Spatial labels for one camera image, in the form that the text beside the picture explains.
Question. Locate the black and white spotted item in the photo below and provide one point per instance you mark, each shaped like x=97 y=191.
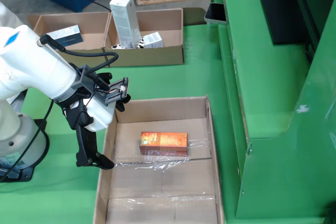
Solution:
x=140 y=43

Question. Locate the cardboard box holding white cartons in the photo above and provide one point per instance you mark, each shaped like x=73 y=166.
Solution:
x=157 y=56

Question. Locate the black smartphone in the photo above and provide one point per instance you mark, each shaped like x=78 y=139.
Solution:
x=215 y=12

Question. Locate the small white carton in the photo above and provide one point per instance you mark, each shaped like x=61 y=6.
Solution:
x=153 y=40

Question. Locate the tall white carton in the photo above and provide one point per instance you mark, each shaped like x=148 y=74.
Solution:
x=126 y=19

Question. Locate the black monitor panel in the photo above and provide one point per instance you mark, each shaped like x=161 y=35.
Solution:
x=283 y=11

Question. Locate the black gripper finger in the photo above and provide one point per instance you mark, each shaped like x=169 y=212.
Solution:
x=126 y=98
x=86 y=145

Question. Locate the blue and white carton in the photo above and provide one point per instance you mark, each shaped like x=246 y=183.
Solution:
x=67 y=36

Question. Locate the green machine housing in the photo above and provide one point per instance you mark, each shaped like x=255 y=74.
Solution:
x=262 y=77

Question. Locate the orange holographic carton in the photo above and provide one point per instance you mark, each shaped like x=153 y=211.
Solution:
x=162 y=142

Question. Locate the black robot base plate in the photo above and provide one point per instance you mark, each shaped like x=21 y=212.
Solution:
x=26 y=175

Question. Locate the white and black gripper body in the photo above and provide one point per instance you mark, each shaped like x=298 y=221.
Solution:
x=102 y=116

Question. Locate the cardboard box holding blue carton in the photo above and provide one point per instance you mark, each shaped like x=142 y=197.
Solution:
x=92 y=30

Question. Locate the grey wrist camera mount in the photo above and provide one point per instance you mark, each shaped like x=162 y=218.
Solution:
x=86 y=83

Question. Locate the clear plastic film strip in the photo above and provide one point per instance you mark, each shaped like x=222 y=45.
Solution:
x=147 y=164

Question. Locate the cardboard tray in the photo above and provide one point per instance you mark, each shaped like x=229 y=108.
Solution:
x=157 y=182

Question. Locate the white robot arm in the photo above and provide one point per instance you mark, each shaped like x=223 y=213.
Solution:
x=26 y=58

